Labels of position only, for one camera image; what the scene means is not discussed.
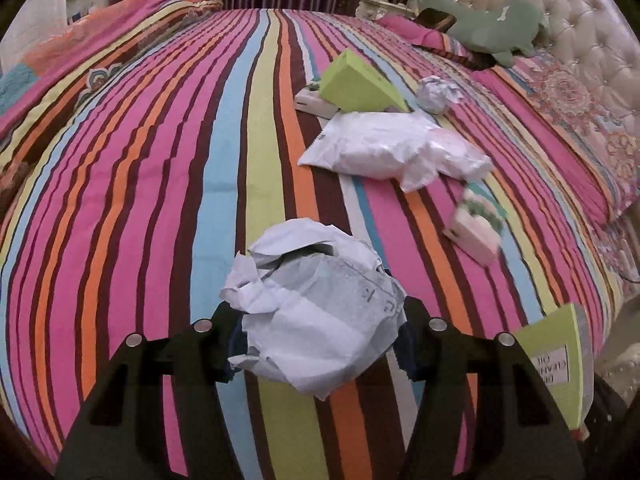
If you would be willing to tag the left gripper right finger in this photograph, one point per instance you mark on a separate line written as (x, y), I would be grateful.
(485, 412)

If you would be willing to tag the small tissue pack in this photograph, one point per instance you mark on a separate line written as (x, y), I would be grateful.
(477, 224)

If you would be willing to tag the small white flat box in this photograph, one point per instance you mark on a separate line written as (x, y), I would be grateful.
(309, 101)

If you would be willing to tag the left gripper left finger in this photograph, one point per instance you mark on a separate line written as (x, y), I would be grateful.
(119, 432)

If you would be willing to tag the green plush toy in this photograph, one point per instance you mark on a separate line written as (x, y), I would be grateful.
(512, 27)

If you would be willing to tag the white shelf cabinet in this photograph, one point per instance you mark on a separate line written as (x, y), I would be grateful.
(39, 20)

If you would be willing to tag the far white bedside table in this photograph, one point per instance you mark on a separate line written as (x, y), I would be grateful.
(373, 10)

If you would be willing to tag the tufted cream headboard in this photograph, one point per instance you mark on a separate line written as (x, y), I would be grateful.
(596, 43)

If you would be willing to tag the white plastic mailer bag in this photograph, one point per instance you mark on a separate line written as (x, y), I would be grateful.
(407, 147)

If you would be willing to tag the large white paper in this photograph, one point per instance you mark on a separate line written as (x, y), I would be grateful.
(317, 306)

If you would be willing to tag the floral pink pillow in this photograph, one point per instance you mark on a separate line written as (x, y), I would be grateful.
(593, 151)

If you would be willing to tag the striped colourful bed sheet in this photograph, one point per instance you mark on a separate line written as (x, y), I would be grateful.
(128, 188)

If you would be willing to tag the small paper ball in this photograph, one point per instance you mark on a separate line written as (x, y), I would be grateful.
(435, 95)

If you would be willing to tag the folded pink orange quilt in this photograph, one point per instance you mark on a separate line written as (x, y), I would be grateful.
(42, 66)

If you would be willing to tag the green cube box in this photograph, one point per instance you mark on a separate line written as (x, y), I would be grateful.
(559, 346)

